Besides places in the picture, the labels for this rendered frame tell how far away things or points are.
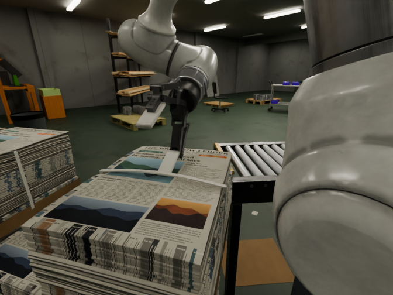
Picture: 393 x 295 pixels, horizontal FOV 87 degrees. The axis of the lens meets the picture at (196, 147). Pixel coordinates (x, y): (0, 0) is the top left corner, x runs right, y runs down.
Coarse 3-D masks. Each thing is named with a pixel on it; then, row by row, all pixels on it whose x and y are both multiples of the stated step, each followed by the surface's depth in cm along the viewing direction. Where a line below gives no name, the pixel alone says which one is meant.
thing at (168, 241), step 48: (96, 192) 40; (144, 192) 39; (192, 192) 39; (48, 240) 31; (96, 240) 28; (144, 240) 28; (192, 240) 28; (48, 288) 35; (96, 288) 31; (144, 288) 28; (192, 288) 26
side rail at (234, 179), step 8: (248, 176) 100; (256, 176) 100; (264, 176) 100; (272, 176) 100; (232, 184) 96; (240, 184) 96; (248, 184) 96; (256, 184) 97; (264, 184) 97; (272, 184) 97; (232, 192) 97; (240, 192) 97; (248, 192) 98; (256, 192) 98; (264, 192) 98; (272, 192) 99; (232, 200) 99; (240, 200) 99; (248, 200) 99; (256, 200) 100; (264, 200) 100; (272, 200) 100
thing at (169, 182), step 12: (108, 168) 50; (120, 168) 49; (132, 168) 49; (132, 180) 44; (144, 180) 44; (156, 180) 44; (168, 180) 44; (180, 180) 44; (192, 180) 44; (216, 180) 44; (204, 192) 39; (216, 192) 39
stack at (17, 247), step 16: (0, 240) 59; (16, 240) 59; (0, 256) 53; (16, 256) 53; (0, 272) 49; (16, 272) 49; (32, 272) 49; (0, 288) 48; (16, 288) 46; (32, 288) 46
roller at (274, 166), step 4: (252, 148) 144; (256, 148) 139; (260, 148) 137; (256, 152) 136; (260, 152) 132; (264, 152) 130; (260, 156) 129; (264, 156) 125; (268, 156) 124; (264, 160) 123; (268, 160) 119; (272, 160) 118; (268, 164) 118; (272, 164) 115; (276, 164) 113; (272, 168) 113; (276, 168) 110; (280, 168) 109; (276, 172) 109
